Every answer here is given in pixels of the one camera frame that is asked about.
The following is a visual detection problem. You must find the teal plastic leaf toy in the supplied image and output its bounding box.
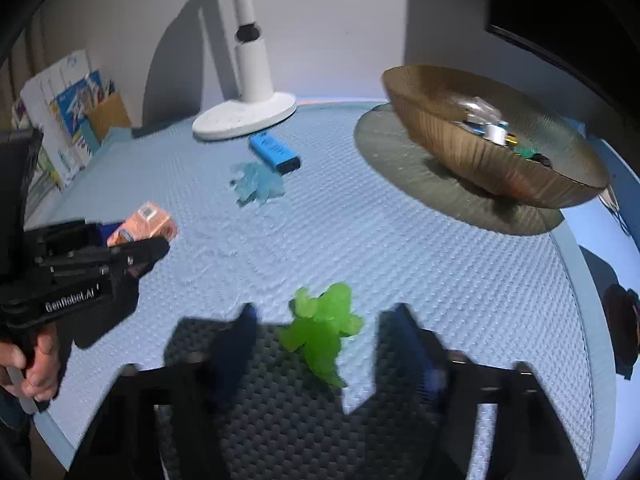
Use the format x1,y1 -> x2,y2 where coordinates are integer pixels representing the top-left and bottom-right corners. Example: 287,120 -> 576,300
513,145 -> 536,159

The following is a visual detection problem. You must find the amber glass bowl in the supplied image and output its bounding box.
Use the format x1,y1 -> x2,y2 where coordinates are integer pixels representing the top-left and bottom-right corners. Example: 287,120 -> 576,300
382,65 -> 610,209

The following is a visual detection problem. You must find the light blue plastic toy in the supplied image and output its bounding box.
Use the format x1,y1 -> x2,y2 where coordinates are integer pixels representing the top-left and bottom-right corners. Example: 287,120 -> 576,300
230,162 -> 285,207

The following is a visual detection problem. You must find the stack of books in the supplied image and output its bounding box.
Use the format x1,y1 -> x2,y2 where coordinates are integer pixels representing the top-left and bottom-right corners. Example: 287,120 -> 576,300
8,49 -> 120,212

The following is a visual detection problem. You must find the black smartphone on stand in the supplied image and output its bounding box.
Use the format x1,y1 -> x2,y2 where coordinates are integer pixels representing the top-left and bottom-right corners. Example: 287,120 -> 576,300
602,284 -> 639,380

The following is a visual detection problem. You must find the person left hand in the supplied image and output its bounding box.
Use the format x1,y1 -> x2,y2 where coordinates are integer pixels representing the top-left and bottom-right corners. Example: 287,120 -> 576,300
1,323 -> 61,402

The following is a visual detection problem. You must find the pink small carton box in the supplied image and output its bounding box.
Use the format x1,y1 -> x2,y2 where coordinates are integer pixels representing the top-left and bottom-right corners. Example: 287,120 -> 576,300
106,202 -> 179,247

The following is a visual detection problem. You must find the brown pencil holder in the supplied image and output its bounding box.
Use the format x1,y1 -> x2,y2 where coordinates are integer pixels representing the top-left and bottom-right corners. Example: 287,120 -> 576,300
86,82 -> 132,143

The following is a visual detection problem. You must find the green frog toy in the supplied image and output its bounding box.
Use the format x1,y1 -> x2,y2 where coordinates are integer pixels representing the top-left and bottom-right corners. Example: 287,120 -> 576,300
279,283 -> 363,389

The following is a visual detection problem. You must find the black computer monitor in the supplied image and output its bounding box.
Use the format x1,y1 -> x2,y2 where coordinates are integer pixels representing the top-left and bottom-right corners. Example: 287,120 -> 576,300
486,0 -> 639,101

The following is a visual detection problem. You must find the white desk lamp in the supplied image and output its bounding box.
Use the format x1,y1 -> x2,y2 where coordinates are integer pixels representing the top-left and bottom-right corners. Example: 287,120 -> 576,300
192,0 -> 297,141

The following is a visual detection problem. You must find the blue rectangular lighter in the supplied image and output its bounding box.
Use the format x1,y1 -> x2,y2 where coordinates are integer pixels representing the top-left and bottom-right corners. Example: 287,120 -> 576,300
248,132 -> 302,174

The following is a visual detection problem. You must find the clear plastic box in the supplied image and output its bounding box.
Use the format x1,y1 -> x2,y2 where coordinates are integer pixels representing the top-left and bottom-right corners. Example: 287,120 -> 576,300
461,96 -> 502,124

